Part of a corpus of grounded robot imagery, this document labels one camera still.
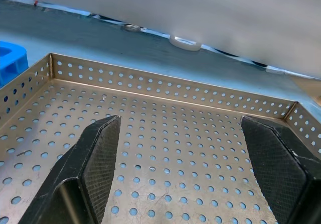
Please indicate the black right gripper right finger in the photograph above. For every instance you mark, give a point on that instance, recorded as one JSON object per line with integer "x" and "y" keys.
{"x": 281, "y": 168}

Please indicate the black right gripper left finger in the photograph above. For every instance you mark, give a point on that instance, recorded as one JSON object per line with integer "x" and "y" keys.
{"x": 75, "y": 178}

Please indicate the blue compartment tray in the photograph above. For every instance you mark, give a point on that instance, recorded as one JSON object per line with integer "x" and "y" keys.
{"x": 17, "y": 58}

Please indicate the brown cardboard sheet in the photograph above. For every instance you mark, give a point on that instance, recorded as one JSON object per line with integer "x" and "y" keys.
{"x": 309, "y": 87}

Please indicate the perforated metal tray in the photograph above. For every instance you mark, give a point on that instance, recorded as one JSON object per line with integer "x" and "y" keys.
{"x": 175, "y": 99}

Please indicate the blue table cover sheet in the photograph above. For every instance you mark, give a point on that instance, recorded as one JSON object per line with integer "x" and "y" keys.
{"x": 100, "y": 45}

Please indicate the white tape roll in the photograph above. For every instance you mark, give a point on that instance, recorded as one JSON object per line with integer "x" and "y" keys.
{"x": 175, "y": 43}

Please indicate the white backdrop sheet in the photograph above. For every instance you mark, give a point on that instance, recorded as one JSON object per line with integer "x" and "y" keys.
{"x": 200, "y": 8}

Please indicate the small red object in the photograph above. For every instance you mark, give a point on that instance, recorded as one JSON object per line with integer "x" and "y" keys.
{"x": 35, "y": 3}

